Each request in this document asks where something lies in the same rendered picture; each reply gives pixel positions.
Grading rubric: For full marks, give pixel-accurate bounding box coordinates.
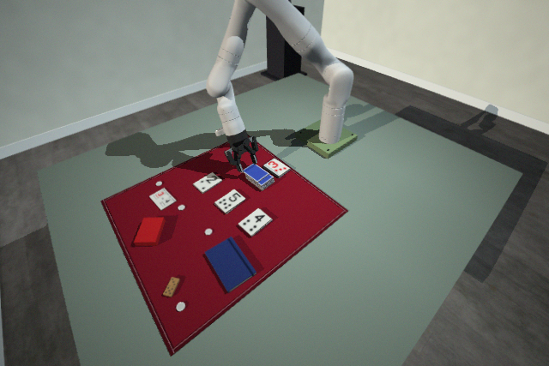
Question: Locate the red rectangular tile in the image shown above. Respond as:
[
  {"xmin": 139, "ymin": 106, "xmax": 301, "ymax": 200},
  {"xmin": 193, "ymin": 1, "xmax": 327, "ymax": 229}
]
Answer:
[{"xmin": 134, "ymin": 218, "xmax": 166, "ymax": 246}]

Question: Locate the blue card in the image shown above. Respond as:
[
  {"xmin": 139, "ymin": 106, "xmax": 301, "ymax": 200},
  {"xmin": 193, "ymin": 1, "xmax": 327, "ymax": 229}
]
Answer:
[{"xmin": 258, "ymin": 174, "xmax": 274, "ymax": 186}]

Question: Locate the dark red cloth mat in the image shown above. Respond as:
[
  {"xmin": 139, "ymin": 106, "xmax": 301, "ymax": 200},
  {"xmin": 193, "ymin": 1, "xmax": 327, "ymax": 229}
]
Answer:
[{"xmin": 106, "ymin": 143, "xmax": 343, "ymax": 347}]

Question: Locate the dark red fabric mat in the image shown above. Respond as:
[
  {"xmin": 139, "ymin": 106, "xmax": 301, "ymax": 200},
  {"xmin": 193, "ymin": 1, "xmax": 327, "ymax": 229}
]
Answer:
[{"xmin": 101, "ymin": 142, "xmax": 348, "ymax": 356}]

